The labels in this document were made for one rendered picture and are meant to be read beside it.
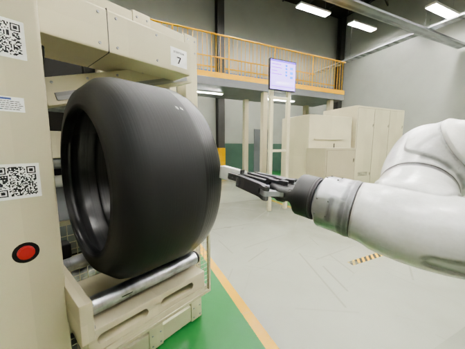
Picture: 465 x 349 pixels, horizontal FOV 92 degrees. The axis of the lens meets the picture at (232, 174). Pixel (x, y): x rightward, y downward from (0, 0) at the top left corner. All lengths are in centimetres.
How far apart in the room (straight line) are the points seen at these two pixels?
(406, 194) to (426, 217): 3
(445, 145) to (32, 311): 87
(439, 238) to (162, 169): 47
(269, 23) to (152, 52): 1188
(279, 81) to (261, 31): 801
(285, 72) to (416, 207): 448
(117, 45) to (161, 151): 61
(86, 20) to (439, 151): 103
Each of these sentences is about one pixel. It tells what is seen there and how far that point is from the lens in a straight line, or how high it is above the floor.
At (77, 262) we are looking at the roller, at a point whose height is 91.
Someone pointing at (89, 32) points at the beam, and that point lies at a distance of 104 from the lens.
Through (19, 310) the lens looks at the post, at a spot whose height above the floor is 93.
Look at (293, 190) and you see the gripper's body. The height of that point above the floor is 122.
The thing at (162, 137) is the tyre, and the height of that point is 131.
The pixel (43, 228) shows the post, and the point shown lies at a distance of 69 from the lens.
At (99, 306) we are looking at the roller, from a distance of 72.
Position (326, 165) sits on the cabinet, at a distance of 497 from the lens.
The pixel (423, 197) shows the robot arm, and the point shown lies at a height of 123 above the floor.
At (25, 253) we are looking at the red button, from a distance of 70.
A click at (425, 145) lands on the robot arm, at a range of 45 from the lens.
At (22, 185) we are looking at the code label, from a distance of 67.
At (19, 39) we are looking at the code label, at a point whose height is 151.
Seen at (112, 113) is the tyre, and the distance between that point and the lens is 59.
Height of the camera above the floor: 130
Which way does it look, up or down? 7 degrees down
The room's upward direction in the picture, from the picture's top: straight up
